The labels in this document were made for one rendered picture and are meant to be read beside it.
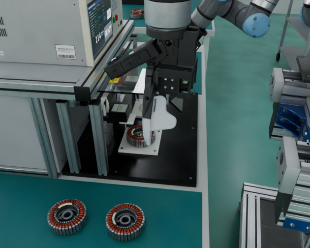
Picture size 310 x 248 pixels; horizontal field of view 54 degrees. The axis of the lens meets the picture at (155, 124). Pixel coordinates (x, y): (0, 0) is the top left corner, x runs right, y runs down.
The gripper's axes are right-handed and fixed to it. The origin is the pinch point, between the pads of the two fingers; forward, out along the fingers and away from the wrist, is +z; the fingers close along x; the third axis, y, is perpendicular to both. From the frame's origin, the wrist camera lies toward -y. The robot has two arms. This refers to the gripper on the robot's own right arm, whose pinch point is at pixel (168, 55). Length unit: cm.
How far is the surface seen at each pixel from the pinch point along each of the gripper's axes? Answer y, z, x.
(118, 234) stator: 59, 9, -46
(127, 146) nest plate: 28.5, 19.6, -23.8
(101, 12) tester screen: -6.0, -12.7, -34.4
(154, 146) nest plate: 33.0, 14.7, -16.0
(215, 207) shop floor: 59, 72, 55
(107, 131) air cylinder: 20.4, 20.9, -28.8
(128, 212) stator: 54, 11, -39
